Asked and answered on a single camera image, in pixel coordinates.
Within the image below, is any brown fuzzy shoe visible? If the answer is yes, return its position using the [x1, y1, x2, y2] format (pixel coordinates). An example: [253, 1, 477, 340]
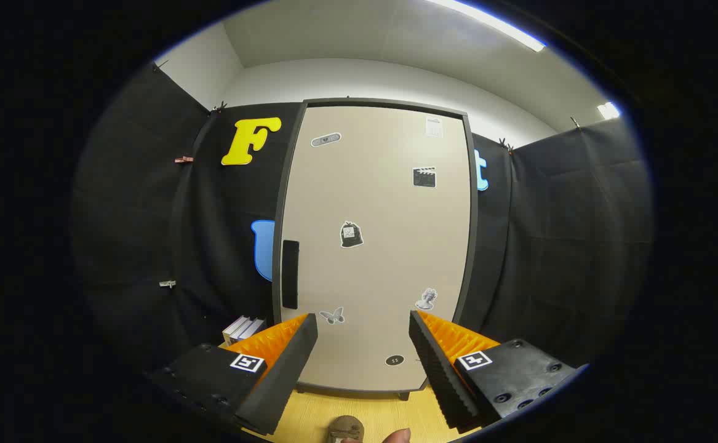
[328, 415, 364, 443]

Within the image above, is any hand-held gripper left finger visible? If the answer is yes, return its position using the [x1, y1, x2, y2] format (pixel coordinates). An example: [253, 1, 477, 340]
[150, 313, 319, 437]

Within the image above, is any white paperback book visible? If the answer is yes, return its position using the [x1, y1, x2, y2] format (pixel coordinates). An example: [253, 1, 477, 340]
[222, 316, 252, 346]

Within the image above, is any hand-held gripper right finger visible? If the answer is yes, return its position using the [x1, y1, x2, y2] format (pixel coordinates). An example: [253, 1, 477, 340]
[409, 310, 587, 431]

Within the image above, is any grey shoe cabinet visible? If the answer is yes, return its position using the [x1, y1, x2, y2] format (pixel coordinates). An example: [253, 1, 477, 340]
[271, 97, 479, 401]

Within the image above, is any black backdrop cloth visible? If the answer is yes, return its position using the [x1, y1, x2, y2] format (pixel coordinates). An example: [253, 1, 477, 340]
[73, 62, 652, 370]

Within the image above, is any black door handle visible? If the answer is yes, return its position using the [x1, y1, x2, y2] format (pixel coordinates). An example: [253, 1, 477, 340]
[281, 240, 300, 309]

